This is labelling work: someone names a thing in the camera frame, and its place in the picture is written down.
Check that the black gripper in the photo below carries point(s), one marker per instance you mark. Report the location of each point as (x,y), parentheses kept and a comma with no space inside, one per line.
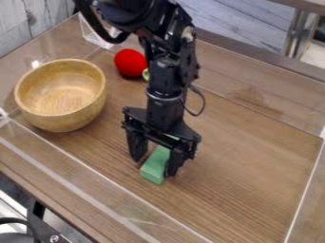
(159,123)

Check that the green rectangular block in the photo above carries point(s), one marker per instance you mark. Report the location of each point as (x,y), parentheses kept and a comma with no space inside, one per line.
(155,164)

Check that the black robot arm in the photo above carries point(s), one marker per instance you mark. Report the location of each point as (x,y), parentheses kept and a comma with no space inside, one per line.
(166,34)

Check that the brown wooden bowl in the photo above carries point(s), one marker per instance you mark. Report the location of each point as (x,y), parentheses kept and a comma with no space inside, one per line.
(62,95)

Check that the red plush strawberry toy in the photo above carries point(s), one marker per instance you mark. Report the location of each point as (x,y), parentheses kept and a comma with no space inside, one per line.
(130,63)

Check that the metal table leg background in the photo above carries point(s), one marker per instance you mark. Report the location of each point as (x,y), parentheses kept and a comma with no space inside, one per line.
(300,33)

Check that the black table leg bracket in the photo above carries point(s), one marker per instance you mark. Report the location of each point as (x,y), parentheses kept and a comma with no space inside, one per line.
(46,233)

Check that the clear acrylic corner bracket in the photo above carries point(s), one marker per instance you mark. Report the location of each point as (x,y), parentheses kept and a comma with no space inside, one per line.
(91,36)

